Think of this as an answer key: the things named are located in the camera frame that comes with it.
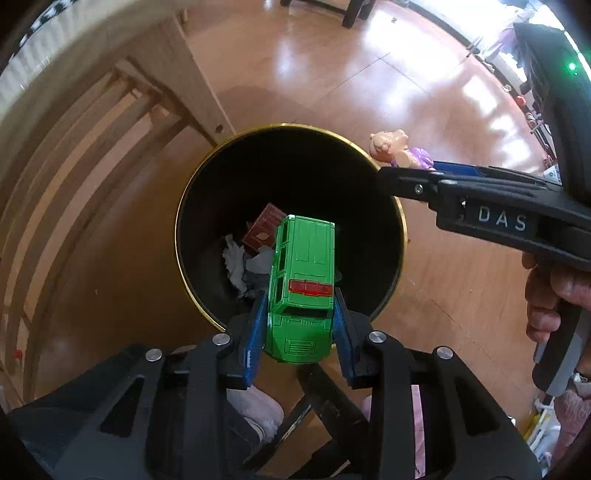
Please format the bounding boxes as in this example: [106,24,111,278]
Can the dark stool leg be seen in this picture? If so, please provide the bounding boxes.
[249,364,371,480]

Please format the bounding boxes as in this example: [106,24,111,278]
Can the pink fluffy cloth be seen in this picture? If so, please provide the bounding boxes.
[551,385,591,455]

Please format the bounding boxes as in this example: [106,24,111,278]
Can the yellow white bag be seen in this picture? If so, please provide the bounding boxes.
[521,396,563,468]

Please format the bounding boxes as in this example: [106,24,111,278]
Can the black bin with gold rim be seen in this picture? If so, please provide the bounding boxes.
[174,123,407,334]

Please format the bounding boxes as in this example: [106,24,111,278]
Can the pink doll toy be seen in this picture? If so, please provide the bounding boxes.
[369,130,435,169]

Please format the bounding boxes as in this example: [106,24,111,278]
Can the green toy car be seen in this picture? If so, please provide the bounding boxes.
[262,214,337,367]

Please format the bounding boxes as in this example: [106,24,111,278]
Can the white tissue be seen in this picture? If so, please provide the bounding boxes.
[222,233,274,299]

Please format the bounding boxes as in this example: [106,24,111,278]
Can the person's right hand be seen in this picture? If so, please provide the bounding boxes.
[522,251,591,345]

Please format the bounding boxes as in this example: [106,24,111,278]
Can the pink trouser leg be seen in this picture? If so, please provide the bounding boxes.
[361,383,426,480]

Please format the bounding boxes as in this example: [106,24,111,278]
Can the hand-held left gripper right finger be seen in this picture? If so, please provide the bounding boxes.
[334,287,542,480]

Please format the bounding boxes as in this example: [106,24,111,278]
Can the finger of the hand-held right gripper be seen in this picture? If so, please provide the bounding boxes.
[377,166,448,203]
[431,160,563,186]

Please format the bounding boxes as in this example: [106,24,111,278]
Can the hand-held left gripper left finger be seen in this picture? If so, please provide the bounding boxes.
[9,293,269,480]

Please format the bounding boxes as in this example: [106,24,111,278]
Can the pink white shoe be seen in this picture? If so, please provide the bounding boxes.
[226,387,285,441]

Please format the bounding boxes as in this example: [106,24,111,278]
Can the dark red box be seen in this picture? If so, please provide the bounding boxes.
[242,202,287,253]

